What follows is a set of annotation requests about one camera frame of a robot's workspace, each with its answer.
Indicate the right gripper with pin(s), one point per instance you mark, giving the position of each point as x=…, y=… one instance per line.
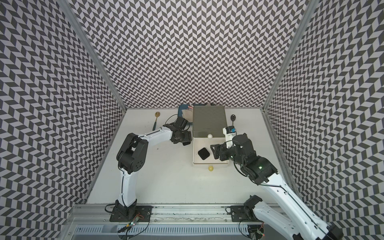
x=222, y=148

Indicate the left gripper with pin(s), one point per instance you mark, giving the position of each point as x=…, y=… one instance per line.
x=188, y=137

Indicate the black brooch box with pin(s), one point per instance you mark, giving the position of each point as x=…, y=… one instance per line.
x=204, y=153

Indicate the three-drawer storage cabinet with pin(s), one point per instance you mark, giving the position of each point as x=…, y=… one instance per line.
x=208, y=124

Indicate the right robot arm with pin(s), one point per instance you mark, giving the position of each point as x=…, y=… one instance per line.
x=298, y=222

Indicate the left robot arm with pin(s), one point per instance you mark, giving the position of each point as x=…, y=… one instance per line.
x=132, y=155

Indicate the beige folded napkin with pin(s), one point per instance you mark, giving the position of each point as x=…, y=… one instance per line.
x=187, y=114

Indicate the blue tray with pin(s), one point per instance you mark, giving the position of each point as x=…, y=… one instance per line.
x=182, y=107

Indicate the black spoon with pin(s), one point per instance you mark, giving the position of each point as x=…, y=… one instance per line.
x=233, y=118

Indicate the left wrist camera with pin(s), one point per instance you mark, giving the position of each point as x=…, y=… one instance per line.
x=181, y=123

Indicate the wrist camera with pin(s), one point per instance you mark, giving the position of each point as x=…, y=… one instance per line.
x=181, y=123
x=230, y=133

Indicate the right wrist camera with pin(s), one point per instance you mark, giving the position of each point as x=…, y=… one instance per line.
x=230, y=133

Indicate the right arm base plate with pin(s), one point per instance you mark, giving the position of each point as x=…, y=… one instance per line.
x=242, y=214

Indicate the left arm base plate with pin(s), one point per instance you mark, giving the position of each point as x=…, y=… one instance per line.
x=125, y=215

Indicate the aluminium front rail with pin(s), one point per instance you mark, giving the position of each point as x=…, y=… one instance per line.
x=172, y=214

